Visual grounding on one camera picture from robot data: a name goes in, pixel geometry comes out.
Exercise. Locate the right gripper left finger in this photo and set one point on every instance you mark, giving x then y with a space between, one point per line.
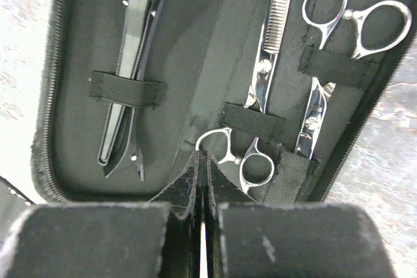
157 238

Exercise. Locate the silver hair scissors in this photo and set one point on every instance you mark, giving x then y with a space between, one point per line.
320 94

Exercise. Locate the black zipper tool case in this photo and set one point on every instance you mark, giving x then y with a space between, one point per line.
203 52

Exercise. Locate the black hair clip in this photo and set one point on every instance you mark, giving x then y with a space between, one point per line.
126 91

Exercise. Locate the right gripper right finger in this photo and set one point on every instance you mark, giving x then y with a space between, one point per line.
246 239

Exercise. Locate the silver thinning scissors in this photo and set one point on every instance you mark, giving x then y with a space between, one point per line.
271 36

